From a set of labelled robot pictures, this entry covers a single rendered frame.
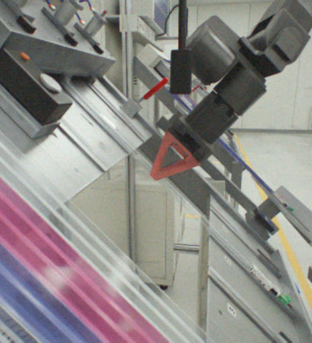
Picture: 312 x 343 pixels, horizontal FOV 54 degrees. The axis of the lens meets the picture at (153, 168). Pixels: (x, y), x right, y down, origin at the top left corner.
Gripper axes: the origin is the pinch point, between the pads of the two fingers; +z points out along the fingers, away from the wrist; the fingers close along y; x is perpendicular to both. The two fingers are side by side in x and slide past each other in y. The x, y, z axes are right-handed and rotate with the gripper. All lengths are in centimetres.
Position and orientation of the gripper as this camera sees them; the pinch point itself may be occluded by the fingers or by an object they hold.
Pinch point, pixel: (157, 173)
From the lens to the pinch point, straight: 48.4
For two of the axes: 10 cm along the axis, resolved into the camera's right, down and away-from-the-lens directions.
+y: -1.8, 2.4, -9.5
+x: 7.2, 6.9, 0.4
